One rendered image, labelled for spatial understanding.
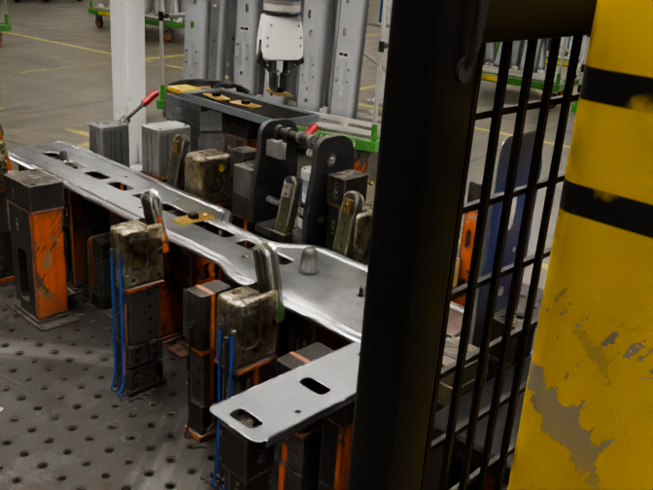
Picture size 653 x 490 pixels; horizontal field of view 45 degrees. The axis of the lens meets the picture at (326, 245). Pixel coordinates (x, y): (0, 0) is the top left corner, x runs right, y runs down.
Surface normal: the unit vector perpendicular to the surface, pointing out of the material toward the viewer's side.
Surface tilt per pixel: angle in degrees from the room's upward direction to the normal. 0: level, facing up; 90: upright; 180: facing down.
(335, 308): 0
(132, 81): 90
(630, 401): 90
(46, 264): 90
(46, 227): 90
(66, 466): 0
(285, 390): 0
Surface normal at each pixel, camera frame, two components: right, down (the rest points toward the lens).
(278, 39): 0.40, 0.40
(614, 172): -0.69, 0.22
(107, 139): 0.72, 0.30
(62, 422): 0.07, -0.93
